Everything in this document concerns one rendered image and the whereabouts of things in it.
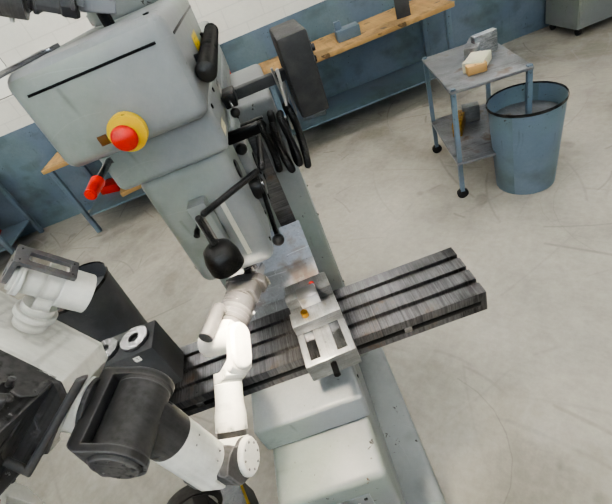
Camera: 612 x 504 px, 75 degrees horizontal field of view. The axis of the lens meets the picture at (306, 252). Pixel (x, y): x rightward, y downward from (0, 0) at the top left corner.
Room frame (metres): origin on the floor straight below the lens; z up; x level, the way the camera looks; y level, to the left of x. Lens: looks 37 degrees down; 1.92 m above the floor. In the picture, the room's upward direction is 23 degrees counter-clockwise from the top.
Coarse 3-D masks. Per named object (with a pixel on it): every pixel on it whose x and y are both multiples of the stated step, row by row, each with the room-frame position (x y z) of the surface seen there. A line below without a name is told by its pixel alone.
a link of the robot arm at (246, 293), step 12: (240, 276) 0.88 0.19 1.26; (252, 276) 0.86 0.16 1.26; (264, 276) 0.86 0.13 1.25; (228, 288) 0.86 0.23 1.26; (240, 288) 0.84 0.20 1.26; (252, 288) 0.82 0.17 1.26; (264, 288) 0.84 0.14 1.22; (228, 300) 0.79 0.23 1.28; (240, 300) 0.78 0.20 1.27; (252, 300) 0.79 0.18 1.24; (252, 312) 0.77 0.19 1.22
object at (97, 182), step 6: (108, 162) 0.78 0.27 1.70; (102, 168) 0.75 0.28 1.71; (108, 168) 0.76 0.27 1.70; (102, 174) 0.73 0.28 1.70; (90, 180) 0.69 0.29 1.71; (96, 180) 0.69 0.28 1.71; (102, 180) 0.70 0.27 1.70; (90, 186) 0.67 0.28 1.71; (96, 186) 0.68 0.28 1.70; (102, 186) 0.69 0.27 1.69; (84, 192) 0.66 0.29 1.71; (90, 192) 0.66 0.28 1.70; (96, 192) 0.66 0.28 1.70; (90, 198) 0.66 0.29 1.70
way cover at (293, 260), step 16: (288, 224) 1.27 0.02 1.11; (288, 240) 1.25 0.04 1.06; (304, 240) 1.23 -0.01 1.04; (272, 256) 1.24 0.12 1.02; (288, 256) 1.22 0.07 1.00; (304, 256) 1.21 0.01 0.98; (272, 272) 1.21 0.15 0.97; (288, 272) 1.19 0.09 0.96; (304, 272) 1.17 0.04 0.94; (272, 288) 1.17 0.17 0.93; (256, 304) 1.15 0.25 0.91; (272, 304) 1.13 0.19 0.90
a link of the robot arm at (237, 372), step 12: (240, 324) 0.70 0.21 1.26; (228, 336) 0.67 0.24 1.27; (240, 336) 0.68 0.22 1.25; (228, 348) 0.65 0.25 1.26; (240, 348) 0.65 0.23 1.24; (228, 360) 0.63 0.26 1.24; (240, 360) 0.63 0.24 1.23; (228, 372) 0.61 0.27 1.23; (240, 372) 0.62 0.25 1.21; (216, 384) 0.61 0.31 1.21
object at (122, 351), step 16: (128, 336) 0.98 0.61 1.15; (144, 336) 0.95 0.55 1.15; (160, 336) 0.98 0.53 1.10; (112, 352) 0.94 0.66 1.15; (128, 352) 0.93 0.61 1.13; (144, 352) 0.91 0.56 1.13; (160, 352) 0.92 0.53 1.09; (176, 352) 0.99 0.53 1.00; (160, 368) 0.91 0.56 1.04; (176, 368) 0.92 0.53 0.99
